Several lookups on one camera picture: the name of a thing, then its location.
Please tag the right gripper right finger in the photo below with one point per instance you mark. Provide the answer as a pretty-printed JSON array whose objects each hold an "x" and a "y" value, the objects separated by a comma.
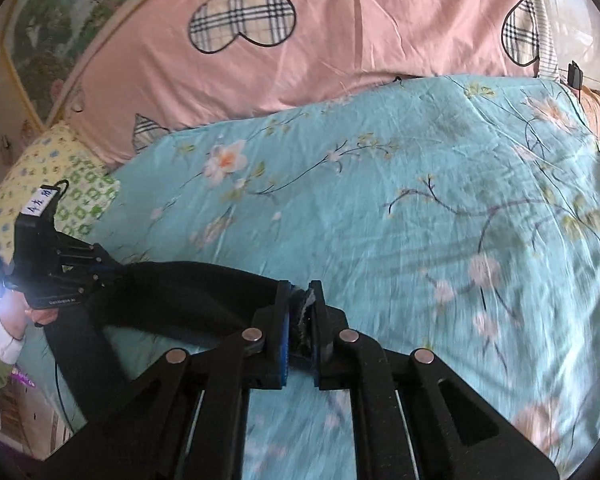
[{"x": 413, "y": 417}]

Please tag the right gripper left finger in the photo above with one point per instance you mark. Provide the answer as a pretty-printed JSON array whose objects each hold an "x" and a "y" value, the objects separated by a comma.
[{"x": 184, "y": 418}]

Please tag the black pants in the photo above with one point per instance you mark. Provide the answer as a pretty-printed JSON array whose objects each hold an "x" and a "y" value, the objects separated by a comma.
[{"x": 197, "y": 303}]

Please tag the left hand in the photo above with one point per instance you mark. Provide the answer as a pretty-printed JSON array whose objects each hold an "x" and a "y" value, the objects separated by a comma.
[{"x": 16, "y": 314}]

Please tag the green white checkered pillow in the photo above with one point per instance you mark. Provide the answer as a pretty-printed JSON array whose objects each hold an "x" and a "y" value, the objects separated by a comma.
[{"x": 90, "y": 193}]

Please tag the yellow cartoon print pillow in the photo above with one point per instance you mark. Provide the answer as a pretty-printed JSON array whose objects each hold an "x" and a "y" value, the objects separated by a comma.
[{"x": 44, "y": 161}]

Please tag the teal floral bed sheet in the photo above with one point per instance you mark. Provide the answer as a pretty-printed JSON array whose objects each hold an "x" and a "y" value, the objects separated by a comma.
[{"x": 459, "y": 214}]

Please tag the landscape picture headboard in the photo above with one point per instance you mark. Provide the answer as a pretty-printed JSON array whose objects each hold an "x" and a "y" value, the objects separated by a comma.
[{"x": 45, "y": 44}]

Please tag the pink quilt with plaid hearts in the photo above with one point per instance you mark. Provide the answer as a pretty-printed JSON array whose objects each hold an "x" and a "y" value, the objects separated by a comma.
[{"x": 177, "y": 64}]

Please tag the black charger plug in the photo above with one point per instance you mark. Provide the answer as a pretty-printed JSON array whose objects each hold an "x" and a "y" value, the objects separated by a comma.
[{"x": 574, "y": 76}]

